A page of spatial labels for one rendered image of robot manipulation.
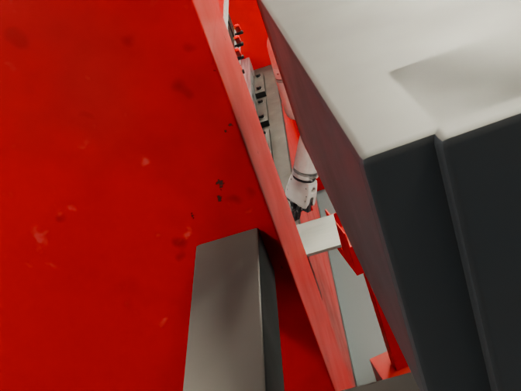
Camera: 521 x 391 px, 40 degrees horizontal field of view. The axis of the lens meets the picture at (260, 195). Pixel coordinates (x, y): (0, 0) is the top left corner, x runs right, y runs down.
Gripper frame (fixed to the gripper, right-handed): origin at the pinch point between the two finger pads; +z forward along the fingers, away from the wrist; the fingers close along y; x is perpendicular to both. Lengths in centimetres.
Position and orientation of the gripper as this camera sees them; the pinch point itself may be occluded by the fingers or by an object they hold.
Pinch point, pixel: (295, 214)
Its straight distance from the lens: 243.1
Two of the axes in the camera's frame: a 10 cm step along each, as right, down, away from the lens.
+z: -1.6, 8.3, 5.3
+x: -7.1, 2.8, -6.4
